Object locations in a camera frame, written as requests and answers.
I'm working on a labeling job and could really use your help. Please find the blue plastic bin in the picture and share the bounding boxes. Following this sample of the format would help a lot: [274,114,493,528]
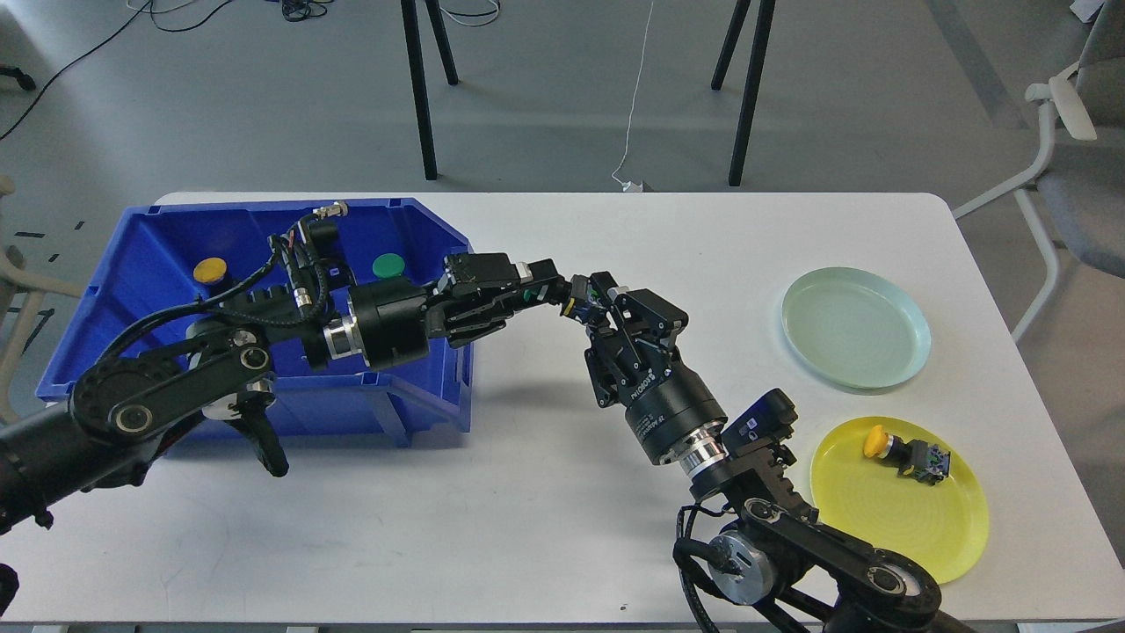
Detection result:
[36,198,473,447]

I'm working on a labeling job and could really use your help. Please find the black tripod legs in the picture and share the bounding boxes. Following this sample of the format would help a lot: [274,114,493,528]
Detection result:
[710,1,776,187]
[399,1,460,181]

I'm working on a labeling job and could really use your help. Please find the black cables on floor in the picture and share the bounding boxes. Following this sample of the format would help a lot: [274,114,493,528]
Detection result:
[0,0,335,143]

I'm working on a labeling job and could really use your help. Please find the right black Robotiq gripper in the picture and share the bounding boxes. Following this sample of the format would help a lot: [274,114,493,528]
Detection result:
[581,272,729,465]

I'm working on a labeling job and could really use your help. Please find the left black tripod legs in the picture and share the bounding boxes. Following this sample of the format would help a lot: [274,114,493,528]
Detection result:
[399,1,460,181]

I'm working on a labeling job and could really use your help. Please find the white cable on floor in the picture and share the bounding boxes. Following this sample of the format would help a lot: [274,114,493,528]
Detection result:
[610,0,657,193]

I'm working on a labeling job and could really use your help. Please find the pale green plate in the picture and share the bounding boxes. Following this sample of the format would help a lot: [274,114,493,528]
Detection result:
[780,266,933,391]

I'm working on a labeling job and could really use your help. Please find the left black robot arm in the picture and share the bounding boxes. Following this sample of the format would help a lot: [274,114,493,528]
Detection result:
[3,201,570,532]

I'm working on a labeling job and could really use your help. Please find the right black tripod legs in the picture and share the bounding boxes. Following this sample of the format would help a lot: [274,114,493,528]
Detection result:
[710,1,776,187]

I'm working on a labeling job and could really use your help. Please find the yellow push button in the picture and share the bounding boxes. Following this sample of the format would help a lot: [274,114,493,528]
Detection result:
[861,425,951,485]
[192,257,236,299]

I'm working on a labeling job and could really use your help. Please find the beige chair at left edge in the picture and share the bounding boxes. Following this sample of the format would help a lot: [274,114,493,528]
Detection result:
[0,177,89,414]

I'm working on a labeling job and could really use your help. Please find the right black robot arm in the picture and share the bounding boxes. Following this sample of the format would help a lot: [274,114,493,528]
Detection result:
[563,272,968,632]

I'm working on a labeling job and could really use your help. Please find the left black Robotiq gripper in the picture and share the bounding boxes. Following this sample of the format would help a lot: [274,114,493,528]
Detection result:
[323,253,570,370]

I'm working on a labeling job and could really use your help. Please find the grey office chair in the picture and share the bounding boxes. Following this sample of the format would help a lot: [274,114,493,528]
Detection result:
[954,1,1124,340]

